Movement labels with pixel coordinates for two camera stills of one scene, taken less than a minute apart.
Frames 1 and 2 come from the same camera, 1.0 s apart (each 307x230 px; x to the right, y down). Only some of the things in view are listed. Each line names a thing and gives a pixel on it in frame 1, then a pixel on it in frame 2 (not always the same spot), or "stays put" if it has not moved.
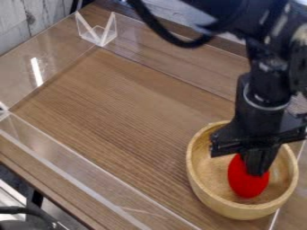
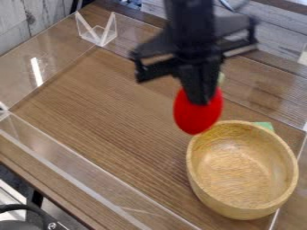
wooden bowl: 209,183 stays put
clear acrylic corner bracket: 100,35 stays put
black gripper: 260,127 -> 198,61
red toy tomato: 248,184 -> 197,118
